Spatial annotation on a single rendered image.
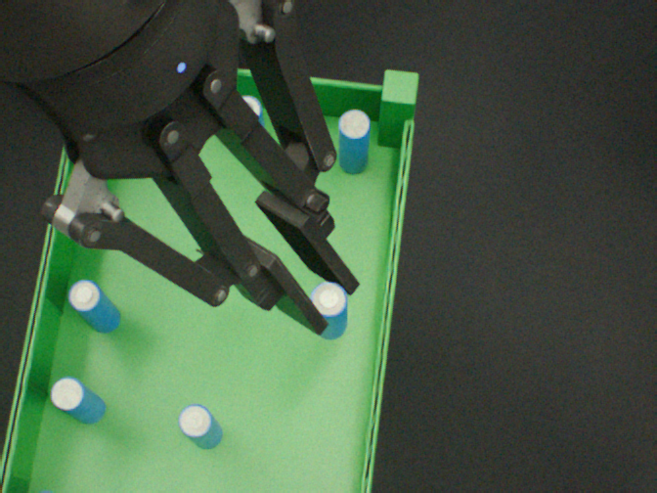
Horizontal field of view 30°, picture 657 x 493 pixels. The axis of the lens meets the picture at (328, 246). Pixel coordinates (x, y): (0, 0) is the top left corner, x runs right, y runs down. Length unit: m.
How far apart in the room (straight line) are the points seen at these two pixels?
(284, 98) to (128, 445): 0.29
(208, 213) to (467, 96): 0.83
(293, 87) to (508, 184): 0.79
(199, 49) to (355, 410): 0.35
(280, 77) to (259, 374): 0.27
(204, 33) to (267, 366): 0.34
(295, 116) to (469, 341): 0.74
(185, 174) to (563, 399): 0.81
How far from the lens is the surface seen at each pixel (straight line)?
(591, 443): 1.24
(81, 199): 0.46
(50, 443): 0.75
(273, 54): 0.50
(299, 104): 0.52
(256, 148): 0.51
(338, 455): 0.73
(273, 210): 0.56
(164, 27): 0.41
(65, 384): 0.68
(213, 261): 0.54
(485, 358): 1.24
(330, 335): 0.64
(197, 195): 0.49
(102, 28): 0.39
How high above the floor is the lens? 1.21
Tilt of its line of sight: 75 degrees down
